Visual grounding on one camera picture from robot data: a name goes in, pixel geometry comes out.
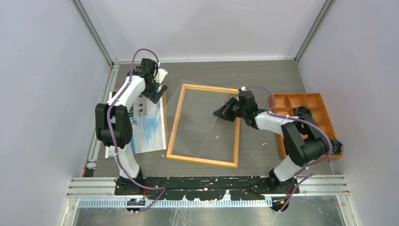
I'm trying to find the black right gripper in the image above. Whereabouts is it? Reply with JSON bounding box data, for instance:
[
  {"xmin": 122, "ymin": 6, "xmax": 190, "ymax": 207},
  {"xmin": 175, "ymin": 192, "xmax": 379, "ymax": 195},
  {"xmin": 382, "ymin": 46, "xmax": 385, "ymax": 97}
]
[{"xmin": 214, "ymin": 97, "xmax": 247, "ymax": 122}]

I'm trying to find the yellow wooden picture frame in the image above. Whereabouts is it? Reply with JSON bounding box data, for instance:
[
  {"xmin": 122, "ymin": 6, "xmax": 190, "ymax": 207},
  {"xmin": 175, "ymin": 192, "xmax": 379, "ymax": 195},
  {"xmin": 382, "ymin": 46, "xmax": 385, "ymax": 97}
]
[{"xmin": 166, "ymin": 82, "xmax": 240, "ymax": 168}]

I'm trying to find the building and sky photo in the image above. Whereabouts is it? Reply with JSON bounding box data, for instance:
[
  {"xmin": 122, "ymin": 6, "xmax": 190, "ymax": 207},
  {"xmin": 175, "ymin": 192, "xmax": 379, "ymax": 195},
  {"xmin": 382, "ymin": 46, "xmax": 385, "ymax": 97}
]
[{"xmin": 104, "ymin": 89, "xmax": 168, "ymax": 159}]

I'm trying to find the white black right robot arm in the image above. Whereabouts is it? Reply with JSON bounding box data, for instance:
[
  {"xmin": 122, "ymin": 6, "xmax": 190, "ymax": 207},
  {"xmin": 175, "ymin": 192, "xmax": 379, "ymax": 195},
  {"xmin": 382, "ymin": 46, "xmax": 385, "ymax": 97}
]
[{"xmin": 213, "ymin": 89, "xmax": 332, "ymax": 193}]

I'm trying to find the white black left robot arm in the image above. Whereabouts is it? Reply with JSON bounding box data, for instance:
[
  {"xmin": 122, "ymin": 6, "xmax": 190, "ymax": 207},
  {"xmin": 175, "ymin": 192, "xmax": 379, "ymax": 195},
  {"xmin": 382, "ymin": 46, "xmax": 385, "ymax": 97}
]
[{"xmin": 95, "ymin": 58, "xmax": 167, "ymax": 195}]

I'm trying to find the dark rolled tie with blue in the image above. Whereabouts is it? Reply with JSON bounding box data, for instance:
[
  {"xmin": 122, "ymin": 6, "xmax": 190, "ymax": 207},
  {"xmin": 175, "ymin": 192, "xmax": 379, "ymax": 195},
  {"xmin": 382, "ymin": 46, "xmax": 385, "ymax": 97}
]
[{"xmin": 293, "ymin": 106, "xmax": 313, "ymax": 121}]

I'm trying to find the dark rolled tie yellow pattern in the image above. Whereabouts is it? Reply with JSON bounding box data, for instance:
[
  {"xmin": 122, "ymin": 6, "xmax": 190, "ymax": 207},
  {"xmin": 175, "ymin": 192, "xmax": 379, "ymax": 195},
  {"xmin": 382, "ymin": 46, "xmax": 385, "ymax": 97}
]
[{"xmin": 330, "ymin": 138, "xmax": 343, "ymax": 155}]

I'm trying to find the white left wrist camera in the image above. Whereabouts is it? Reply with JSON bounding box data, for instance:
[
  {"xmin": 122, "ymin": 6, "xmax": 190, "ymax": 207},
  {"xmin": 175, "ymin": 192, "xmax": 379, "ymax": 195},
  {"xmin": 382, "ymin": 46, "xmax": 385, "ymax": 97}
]
[{"xmin": 155, "ymin": 68, "xmax": 168, "ymax": 84}]

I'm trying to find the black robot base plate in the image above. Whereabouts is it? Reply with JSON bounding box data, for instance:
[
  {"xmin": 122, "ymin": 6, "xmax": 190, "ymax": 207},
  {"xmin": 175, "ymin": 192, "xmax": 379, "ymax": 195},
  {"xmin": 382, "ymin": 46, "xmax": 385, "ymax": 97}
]
[{"xmin": 113, "ymin": 176, "xmax": 297, "ymax": 201}]

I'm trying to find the aluminium rail front edge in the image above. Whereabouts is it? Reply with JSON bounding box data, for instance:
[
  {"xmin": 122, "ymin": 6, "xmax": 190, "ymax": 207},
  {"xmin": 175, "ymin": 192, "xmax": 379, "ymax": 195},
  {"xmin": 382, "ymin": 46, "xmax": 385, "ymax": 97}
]
[{"xmin": 67, "ymin": 175, "xmax": 350, "ymax": 208}]

